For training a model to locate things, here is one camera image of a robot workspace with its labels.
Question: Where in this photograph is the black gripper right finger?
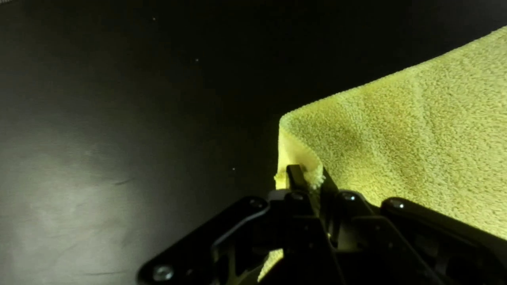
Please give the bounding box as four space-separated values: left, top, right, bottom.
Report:
314 169 507 285

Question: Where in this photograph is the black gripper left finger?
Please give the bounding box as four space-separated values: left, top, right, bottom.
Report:
136 163 345 285

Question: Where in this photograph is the yellow microfibre cloth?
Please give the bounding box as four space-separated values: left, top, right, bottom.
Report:
258 24 507 282

